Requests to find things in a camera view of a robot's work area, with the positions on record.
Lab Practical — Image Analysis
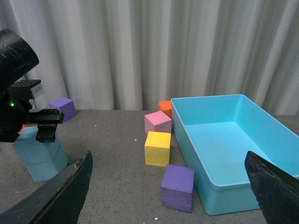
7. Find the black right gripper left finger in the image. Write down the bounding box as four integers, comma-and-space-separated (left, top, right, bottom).
0, 151, 93, 224

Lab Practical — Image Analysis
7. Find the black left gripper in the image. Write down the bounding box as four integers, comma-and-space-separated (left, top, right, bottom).
0, 79, 64, 142

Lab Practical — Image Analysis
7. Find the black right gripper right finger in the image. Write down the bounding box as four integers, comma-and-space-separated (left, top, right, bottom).
244, 151, 299, 224

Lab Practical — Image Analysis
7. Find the light blue foam block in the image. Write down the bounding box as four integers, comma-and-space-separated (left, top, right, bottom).
13, 126, 67, 165
25, 146, 69, 182

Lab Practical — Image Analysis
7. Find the purple foam block by curtain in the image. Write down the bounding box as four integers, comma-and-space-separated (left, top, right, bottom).
48, 97, 77, 122

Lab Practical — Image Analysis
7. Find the light blue plastic bin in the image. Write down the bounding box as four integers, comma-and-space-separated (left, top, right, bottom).
171, 94, 299, 216

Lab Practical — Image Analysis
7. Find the grey pleated curtain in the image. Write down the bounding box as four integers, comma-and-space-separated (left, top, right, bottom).
0, 0, 299, 115

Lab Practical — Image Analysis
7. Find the purple foam block near bin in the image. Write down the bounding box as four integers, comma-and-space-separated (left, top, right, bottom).
161, 165, 195, 213

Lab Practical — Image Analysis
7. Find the pink foam block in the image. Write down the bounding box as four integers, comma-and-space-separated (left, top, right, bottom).
144, 111, 172, 134

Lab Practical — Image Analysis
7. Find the yellow foam block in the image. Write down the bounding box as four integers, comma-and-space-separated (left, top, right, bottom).
144, 131, 171, 167

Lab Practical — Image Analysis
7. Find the orange foam block behind bin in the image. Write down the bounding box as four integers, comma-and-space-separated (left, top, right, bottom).
157, 100, 172, 119

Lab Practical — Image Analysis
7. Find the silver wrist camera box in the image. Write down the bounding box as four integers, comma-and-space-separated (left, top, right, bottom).
30, 83, 43, 99

